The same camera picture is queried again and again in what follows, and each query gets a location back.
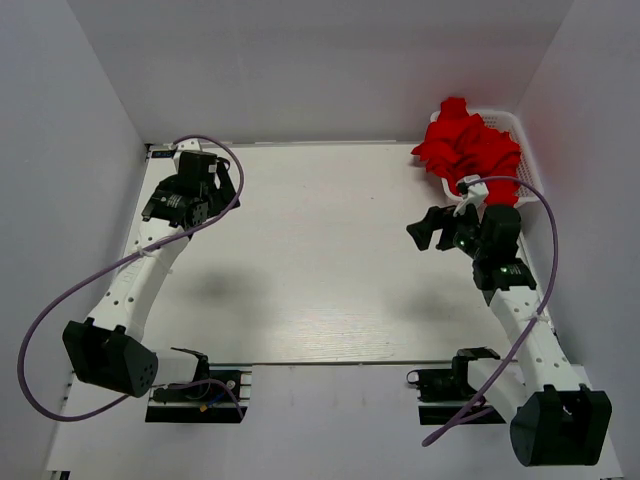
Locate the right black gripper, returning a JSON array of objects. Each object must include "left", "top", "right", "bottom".
[{"left": 407, "top": 197, "right": 490, "bottom": 260}]

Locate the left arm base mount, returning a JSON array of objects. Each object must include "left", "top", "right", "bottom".
[{"left": 145, "top": 365, "right": 252, "bottom": 425}]

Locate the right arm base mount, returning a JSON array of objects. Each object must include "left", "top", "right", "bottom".
[{"left": 406, "top": 368, "right": 475, "bottom": 426}]

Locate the white plastic basket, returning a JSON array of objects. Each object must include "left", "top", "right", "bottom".
[{"left": 441, "top": 108, "right": 544, "bottom": 208}]

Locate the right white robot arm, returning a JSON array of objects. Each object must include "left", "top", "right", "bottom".
[{"left": 406, "top": 205, "right": 612, "bottom": 467}]

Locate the red shirts pile in basket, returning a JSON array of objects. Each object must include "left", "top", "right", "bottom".
[{"left": 412, "top": 97, "right": 521, "bottom": 195}]

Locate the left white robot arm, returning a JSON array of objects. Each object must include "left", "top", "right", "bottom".
[{"left": 62, "top": 151, "right": 236, "bottom": 398}]

